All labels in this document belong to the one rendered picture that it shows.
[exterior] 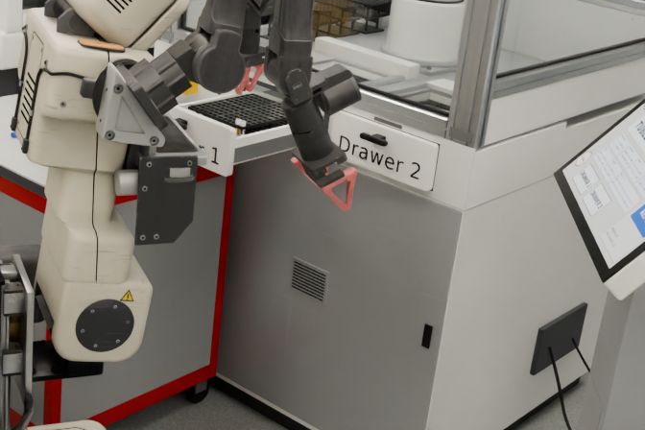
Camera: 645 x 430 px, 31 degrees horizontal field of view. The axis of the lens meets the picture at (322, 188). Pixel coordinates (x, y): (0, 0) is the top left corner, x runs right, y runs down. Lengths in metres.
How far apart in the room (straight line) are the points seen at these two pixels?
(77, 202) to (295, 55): 0.46
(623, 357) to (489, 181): 0.61
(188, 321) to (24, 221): 0.57
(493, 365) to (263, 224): 0.69
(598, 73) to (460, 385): 0.84
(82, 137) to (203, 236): 1.04
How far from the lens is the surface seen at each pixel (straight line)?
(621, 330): 2.18
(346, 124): 2.68
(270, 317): 3.02
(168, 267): 2.88
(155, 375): 3.01
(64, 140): 1.94
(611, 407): 2.24
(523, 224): 2.84
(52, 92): 1.86
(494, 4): 2.43
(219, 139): 2.51
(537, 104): 2.70
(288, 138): 2.66
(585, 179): 2.25
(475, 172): 2.54
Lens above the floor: 1.70
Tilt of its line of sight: 21 degrees down
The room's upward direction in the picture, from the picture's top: 7 degrees clockwise
